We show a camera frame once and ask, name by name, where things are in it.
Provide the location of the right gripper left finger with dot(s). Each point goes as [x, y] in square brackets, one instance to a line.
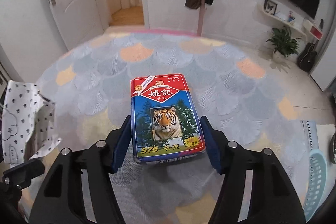
[77, 188]

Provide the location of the white patterned paper scrap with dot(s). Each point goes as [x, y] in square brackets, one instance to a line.
[28, 124]

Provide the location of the tiger playing card box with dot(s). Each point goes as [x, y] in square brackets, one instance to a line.
[164, 123]

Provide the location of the light blue plastic basket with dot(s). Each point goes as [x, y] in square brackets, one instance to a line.
[316, 183]

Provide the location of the round scalloped pastel rug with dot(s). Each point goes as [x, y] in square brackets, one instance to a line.
[244, 93]

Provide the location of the white refrigerator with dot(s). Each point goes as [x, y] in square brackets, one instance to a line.
[323, 72]

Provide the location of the green potted plant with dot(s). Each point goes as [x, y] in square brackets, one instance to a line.
[284, 44]

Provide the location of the red white storage box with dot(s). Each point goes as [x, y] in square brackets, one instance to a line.
[312, 29]

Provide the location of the framed butterfly picture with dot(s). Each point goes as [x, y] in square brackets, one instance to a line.
[270, 7]

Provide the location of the white wall shelf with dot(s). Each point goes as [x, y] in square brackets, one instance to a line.
[285, 23]

